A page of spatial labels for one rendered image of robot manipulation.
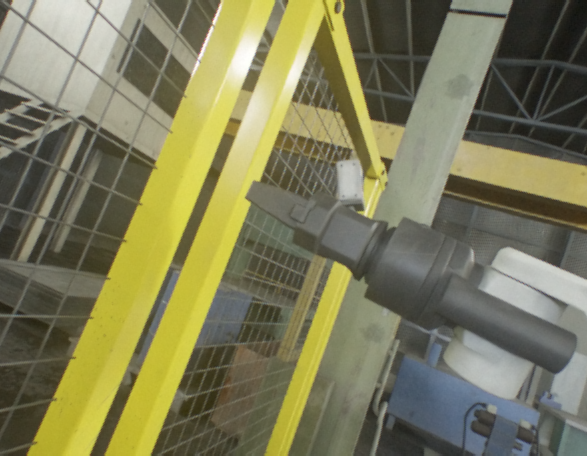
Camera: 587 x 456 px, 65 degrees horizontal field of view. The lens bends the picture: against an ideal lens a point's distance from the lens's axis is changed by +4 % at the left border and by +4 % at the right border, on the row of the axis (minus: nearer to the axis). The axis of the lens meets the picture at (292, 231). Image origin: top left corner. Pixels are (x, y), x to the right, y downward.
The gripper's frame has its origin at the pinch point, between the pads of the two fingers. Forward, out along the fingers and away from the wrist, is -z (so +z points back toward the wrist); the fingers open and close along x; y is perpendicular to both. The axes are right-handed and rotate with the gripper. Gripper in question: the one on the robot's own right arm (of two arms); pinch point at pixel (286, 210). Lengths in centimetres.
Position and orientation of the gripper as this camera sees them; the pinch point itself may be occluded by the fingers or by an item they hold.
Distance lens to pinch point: 46.6
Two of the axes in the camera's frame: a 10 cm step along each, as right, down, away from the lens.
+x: -2.2, -1.2, -9.7
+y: -4.5, 8.9, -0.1
